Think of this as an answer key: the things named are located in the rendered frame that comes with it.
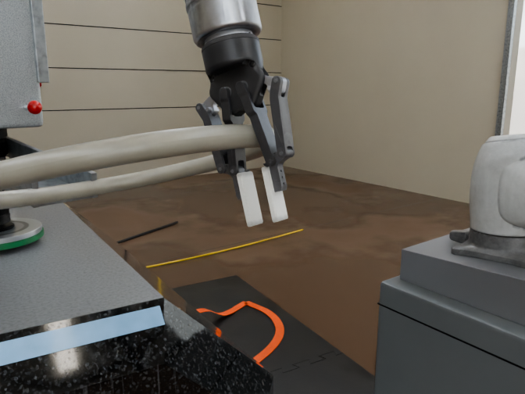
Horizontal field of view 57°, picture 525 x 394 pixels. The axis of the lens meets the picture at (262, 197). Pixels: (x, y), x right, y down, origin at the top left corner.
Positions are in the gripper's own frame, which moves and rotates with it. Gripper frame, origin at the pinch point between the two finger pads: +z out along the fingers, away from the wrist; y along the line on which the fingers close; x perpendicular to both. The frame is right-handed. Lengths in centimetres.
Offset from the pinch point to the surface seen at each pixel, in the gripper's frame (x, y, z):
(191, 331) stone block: -18.9, 33.9, 23.3
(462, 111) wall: -527, 43, -44
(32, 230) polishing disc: -22, 82, -4
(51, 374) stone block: 6.0, 42.9, 21.1
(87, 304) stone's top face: -5.6, 45.5, 12.9
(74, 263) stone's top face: -19, 65, 6
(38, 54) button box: -22, 66, -44
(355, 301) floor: -221, 84, 75
